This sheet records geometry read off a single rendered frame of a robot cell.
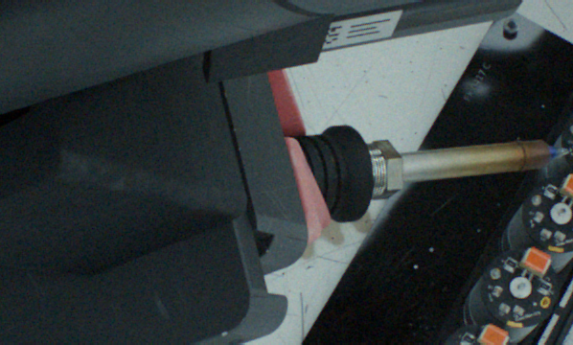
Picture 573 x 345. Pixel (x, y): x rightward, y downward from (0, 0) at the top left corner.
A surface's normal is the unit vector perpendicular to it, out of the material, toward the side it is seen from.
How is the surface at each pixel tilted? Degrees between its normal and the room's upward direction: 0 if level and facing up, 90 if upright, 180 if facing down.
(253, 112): 61
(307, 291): 0
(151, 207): 90
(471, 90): 0
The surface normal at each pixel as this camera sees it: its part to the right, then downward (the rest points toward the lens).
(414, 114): 0.00, -0.29
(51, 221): 0.25, 0.93
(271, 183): 0.85, -0.34
